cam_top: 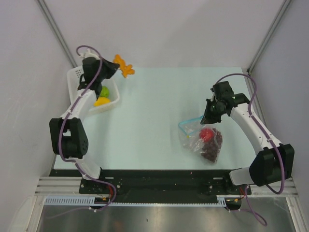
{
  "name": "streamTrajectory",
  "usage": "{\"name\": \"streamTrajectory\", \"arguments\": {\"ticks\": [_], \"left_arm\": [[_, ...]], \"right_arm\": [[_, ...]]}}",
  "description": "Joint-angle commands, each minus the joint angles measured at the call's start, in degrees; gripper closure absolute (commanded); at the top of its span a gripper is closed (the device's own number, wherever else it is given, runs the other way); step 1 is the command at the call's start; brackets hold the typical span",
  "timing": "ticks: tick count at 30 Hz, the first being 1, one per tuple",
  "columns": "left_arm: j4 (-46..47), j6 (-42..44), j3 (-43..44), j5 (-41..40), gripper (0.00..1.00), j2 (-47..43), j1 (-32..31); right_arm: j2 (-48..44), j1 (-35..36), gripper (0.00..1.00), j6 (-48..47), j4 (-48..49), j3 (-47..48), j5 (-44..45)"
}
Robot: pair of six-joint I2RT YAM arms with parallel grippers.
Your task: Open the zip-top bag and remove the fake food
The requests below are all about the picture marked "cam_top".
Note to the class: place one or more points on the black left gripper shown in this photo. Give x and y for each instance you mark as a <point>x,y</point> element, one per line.
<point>111,67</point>

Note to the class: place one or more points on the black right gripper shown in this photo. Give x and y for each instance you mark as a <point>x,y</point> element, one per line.
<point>208,118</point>

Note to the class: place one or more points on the orange fake food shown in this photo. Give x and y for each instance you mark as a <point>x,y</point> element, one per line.
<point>126,69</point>

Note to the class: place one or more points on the red fake tomato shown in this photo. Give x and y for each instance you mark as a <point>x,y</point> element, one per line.
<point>206,135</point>

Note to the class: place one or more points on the clear zip top bag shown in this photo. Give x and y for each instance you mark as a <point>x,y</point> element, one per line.
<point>189,135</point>

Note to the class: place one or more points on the green fake fruit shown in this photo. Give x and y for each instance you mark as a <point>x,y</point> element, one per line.
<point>105,92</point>

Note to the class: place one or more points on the purple fake grapes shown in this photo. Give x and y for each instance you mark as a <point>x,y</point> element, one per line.
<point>211,149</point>

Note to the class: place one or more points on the yellow fake lemon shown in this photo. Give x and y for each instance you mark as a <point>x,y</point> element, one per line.
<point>101,101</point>

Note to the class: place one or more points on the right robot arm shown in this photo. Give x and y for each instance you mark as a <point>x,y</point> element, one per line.
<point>273,161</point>

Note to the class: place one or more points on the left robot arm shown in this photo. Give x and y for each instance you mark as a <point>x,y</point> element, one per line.
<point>68,137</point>

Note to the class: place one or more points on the white plastic basket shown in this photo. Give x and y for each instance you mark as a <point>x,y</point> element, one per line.
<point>73,77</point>

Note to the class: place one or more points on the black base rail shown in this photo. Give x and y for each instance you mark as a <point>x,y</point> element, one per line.
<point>176,185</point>

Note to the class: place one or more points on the white slotted cable duct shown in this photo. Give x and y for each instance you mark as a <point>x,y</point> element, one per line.
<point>98,202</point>

